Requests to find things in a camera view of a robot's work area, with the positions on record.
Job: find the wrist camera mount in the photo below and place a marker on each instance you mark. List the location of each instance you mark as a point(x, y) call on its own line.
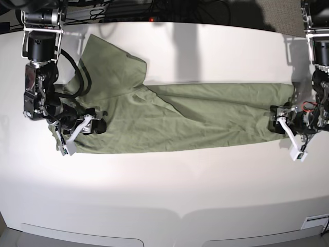
point(298, 149)
point(72, 139)

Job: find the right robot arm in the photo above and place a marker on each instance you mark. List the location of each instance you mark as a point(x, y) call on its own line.
point(43, 29)

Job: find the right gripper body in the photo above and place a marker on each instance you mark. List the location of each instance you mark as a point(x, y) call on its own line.
point(68, 120)

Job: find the black power strip red light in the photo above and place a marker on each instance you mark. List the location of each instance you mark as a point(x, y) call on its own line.
point(110, 15)

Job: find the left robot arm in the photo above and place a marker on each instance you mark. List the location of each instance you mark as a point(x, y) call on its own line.
point(314, 92)

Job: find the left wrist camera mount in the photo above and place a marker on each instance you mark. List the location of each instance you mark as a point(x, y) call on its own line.
point(298, 149)

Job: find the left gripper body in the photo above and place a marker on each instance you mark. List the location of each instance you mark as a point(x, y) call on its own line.
point(304, 122)

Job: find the green T-shirt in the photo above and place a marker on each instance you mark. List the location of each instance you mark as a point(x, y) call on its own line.
point(174, 117)

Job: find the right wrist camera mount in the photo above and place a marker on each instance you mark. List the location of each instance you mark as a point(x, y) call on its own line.
point(72, 139)

